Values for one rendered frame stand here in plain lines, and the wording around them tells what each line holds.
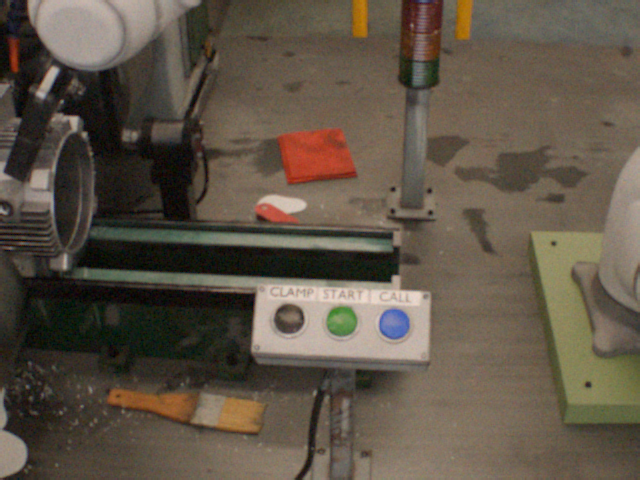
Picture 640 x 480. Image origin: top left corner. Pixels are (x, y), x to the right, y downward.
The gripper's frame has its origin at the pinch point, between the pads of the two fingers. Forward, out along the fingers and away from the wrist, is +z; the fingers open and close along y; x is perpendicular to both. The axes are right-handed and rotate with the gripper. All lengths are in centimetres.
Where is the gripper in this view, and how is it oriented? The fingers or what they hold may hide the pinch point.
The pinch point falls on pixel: (23, 153)
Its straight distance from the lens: 106.7
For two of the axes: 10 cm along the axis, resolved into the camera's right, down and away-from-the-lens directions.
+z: -4.9, 6.6, 5.7
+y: -0.8, 6.2, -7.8
